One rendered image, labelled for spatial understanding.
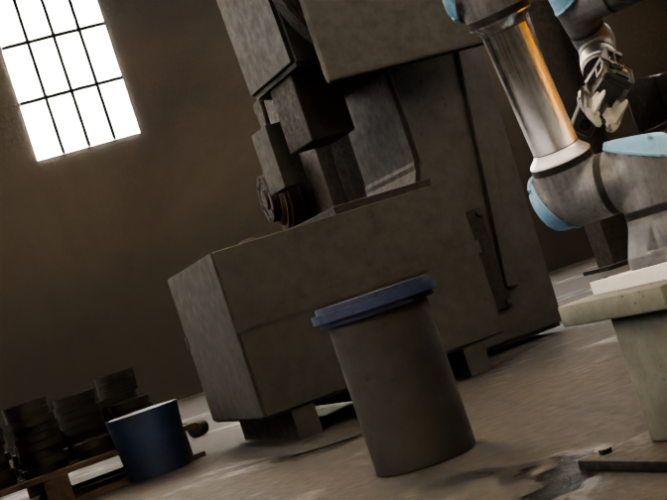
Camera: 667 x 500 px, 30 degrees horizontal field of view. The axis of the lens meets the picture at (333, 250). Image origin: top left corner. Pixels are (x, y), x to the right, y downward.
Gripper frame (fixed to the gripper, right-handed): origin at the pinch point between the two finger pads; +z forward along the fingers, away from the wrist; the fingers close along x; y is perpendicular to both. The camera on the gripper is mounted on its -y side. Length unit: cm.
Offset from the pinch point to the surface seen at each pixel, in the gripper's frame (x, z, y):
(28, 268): -147, -707, -701
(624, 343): 13.7, 32.9, -21.4
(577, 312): 3.8, 30.5, -20.5
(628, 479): 17, 57, -30
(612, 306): 5.2, 37.7, -11.8
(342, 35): -25, -243, -122
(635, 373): 17.3, 36.2, -24.2
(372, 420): -5, -9, -97
